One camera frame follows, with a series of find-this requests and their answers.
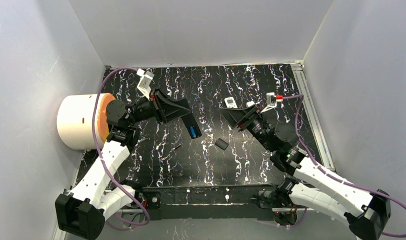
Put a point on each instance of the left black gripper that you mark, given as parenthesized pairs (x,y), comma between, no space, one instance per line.
(157,106)

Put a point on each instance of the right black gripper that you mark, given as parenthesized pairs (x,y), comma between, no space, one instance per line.
(246,118)

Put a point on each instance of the white remote control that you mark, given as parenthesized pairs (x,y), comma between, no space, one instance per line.
(230,103)

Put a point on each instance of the black remote control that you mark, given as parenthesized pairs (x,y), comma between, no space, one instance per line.
(191,125)

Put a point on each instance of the black remote battery cover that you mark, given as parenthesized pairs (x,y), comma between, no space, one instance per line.
(221,144)

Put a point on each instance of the blue battery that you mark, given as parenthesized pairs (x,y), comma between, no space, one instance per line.
(192,132)

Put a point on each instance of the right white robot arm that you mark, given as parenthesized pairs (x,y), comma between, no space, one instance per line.
(310,184)

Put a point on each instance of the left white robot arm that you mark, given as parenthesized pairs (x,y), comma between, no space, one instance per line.
(118,146)

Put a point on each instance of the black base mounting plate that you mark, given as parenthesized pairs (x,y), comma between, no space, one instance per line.
(216,202)

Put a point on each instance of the white orange cylinder container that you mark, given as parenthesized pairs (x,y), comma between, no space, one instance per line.
(76,117)

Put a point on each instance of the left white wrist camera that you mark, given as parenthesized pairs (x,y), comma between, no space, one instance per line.
(146,77)

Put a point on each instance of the right aluminium frame rail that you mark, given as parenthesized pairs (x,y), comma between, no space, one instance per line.
(309,99)

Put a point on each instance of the aluminium frame rail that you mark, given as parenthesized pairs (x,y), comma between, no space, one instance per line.
(84,211)
(309,99)

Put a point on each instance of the front aluminium frame rail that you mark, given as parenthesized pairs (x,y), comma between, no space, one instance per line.
(84,211)

